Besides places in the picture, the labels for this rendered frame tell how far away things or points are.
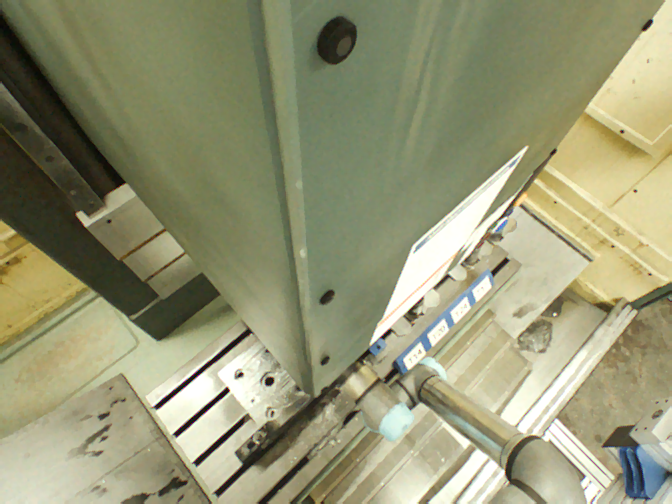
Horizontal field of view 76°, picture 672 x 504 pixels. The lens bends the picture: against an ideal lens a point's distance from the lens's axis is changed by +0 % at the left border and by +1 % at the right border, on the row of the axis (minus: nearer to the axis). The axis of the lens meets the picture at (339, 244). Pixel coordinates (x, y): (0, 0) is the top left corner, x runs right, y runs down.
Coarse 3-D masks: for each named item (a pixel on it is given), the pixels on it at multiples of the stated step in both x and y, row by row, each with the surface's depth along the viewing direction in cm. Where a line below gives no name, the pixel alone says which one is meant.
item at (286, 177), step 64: (0, 0) 46; (64, 0) 22; (128, 0) 14; (192, 0) 10; (256, 0) 9; (320, 0) 10; (384, 0) 11; (448, 0) 13; (512, 0) 17; (576, 0) 22; (640, 0) 32; (64, 64) 38; (128, 64) 20; (192, 64) 13; (256, 64) 11; (320, 64) 11; (384, 64) 13; (448, 64) 17; (512, 64) 22; (576, 64) 32; (128, 128) 32; (192, 128) 18; (256, 128) 13; (320, 128) 13; (384, 128) 17; (448, 128) 22; (512, 128) 32; (192, 192) 28; (256, 192) 17; (320, 192) 17; (384, 192) 22; (448, 192) 31; (512, 192) 57; (192, 256) 65; (256, 256) 25; (320, 256) 22; (384, 256) 31; (256, 320) 49; (320, 320) 31; (320, 384) 55
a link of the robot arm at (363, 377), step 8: (360, 368) 92; (368, 368) 93; (352, 376) 91; (360, 376) 90; (368, 376) 91; (376, 376) 92; (344, 384) 92; (352, 384) 90; (360, 384) 90; (368, 384) 90; (352, 392) 90; (360, 392) 89
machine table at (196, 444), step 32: (448, 288) 147; (224, 352) 137; (384, 352) 136; (160, 384) 129; (192, 384) 129; (224, 384) 130; (160, 416) 125; (192, 416) 126; (224, 416) 126; (352, 416) 130; (192, 448) 122; (224, 448) 122; (288, 448) 122; (352, 448) 126; (224, 480) 118; (256, 480) 119; (288, 480) 121; (320, 480) 122
